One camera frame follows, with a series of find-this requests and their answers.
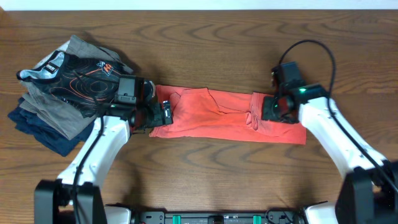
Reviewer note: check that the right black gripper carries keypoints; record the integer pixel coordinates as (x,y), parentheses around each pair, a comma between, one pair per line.
(267,112)

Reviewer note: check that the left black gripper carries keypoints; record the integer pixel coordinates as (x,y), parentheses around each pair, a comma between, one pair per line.
(158,110)

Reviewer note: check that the red soccer t-shirt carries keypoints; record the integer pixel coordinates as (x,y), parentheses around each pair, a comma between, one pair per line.
(205,113)

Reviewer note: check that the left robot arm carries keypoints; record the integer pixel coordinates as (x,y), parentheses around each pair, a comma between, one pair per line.
(75,196)

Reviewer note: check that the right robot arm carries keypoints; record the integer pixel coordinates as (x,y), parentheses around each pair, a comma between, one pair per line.
(369,190)

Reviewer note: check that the black orange patterned folded shirt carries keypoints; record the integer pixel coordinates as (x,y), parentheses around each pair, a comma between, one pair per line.
(83,83)

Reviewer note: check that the grey-brown folded shirt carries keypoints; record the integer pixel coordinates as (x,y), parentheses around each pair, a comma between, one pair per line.
(63,117)

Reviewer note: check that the navy blue folded shirt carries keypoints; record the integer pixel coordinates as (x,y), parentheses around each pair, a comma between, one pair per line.
(30,123)

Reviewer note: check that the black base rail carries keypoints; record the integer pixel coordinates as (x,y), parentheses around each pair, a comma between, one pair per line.
(214,217)

